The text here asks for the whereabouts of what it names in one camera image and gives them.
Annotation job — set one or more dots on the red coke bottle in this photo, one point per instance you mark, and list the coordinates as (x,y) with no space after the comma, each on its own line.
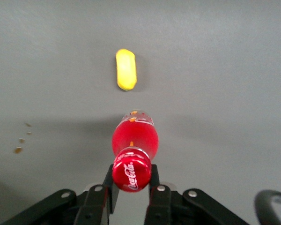
(134,138)

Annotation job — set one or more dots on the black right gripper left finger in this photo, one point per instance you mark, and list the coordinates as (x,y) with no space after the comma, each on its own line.
(93,206)

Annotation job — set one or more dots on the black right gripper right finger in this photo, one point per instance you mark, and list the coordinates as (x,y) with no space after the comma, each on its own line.
(161,206)

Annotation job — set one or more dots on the yellow oblong toy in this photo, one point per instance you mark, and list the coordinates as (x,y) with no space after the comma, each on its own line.
(126,70)

